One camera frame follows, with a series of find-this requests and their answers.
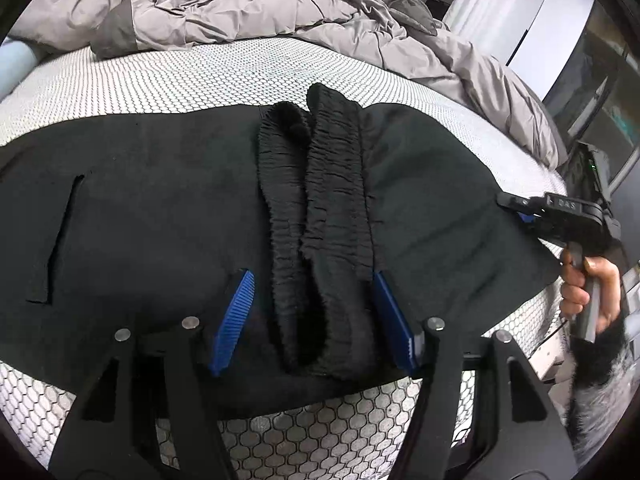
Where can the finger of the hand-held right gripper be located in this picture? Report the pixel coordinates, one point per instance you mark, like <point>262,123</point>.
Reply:
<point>520,202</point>
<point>526,218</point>

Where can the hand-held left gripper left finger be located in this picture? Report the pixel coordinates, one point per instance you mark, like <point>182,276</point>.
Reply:
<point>234,322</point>

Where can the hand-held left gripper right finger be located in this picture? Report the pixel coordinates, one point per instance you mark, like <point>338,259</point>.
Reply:
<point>394,322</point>

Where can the black pants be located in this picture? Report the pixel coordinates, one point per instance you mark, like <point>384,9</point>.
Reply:
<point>150,220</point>

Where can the person's right forearm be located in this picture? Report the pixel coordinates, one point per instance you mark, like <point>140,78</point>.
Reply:
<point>597,385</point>

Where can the person's right hand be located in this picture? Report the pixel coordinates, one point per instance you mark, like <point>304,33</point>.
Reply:
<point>607,290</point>

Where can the open wardrobe shelf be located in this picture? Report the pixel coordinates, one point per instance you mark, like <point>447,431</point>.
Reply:
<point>595,80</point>

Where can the white curtain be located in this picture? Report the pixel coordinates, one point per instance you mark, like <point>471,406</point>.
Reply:
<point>480,0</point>

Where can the small black box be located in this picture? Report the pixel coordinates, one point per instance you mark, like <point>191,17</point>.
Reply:
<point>438,7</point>

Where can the bed with honeycomb patterned sheet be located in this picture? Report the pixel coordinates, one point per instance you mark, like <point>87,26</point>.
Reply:
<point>200,70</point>

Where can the grey duvet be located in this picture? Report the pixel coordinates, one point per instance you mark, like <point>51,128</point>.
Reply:
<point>250,5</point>

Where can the light blue pillow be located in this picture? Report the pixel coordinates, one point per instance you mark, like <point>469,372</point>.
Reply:
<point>15,65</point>

